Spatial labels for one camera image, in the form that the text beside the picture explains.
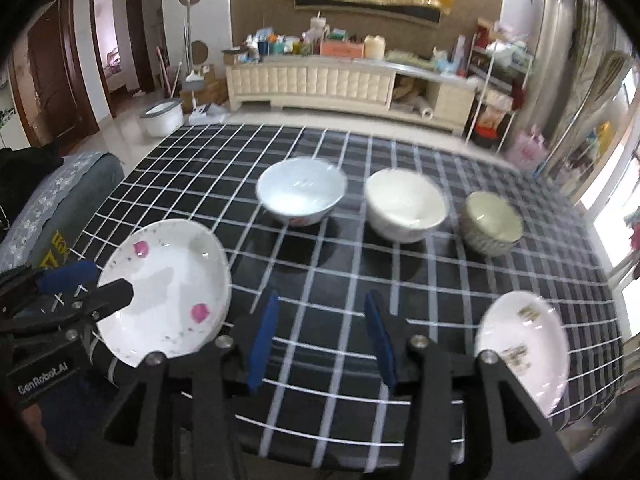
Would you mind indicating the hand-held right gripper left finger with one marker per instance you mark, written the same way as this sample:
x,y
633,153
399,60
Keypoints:
x,y
262,340

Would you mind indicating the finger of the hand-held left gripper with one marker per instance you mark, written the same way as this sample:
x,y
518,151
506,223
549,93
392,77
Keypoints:
x,y
70,275
112,297

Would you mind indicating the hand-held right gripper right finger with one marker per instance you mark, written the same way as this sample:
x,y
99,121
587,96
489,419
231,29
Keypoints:
x,y
380,340

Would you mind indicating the white plate with pink flowers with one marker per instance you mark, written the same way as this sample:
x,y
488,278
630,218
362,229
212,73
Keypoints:
x,y
170,270

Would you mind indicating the green striped bowl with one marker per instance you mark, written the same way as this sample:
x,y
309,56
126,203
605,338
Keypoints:
x,y
492,217

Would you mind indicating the black white checkered tablecloth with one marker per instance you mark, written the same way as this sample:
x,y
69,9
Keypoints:
x,y
350,270

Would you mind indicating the grey floral sofa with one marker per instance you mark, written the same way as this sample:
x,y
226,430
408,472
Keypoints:
x,y
60,195

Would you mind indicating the black cloth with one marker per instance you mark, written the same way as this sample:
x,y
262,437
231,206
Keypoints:
x,y
15,175

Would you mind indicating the white plate with gold print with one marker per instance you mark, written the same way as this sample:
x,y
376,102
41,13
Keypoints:
x,y
520,335

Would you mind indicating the cream white bowl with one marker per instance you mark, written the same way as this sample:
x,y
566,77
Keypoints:
x,y
405,200

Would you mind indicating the white bowl with red print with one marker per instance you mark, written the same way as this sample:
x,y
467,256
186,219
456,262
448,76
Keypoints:
x,y
300,185

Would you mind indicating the white bucket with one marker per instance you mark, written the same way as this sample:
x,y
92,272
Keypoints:
x,y
162,120

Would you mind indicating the brown wooden door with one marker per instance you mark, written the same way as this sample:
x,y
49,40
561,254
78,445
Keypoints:
x,y
50,80

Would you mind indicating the white flat box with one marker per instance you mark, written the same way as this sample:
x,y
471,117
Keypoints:
x,y
206,112

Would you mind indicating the cardboard box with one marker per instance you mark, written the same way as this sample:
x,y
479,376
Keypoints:
x,y
210,91

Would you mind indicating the white paper roll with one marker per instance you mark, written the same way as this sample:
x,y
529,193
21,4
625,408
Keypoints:
x,y
426,111

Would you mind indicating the red black box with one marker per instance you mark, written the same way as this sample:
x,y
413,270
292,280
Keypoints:
x,y
490,130

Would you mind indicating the pink bag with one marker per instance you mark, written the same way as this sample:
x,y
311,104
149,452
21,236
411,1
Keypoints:
x,y
527,150

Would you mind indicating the brown paper bag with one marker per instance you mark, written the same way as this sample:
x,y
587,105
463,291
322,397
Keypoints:
x,y
407,91

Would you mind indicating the cream tv cabinet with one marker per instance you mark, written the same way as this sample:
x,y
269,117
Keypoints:
x,y
310,82

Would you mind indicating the white metal rack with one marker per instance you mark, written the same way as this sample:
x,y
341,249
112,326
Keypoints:
x,y
492,80

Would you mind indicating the orange box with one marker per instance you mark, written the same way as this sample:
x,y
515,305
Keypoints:
x,y
342,49

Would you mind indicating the cream plastic jug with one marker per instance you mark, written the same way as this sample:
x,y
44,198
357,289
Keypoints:
x,y
374,46

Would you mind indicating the white cup with straw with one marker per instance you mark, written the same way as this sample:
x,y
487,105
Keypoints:
x,y
318,27

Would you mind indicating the black television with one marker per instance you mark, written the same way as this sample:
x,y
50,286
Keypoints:
x,y
360,6

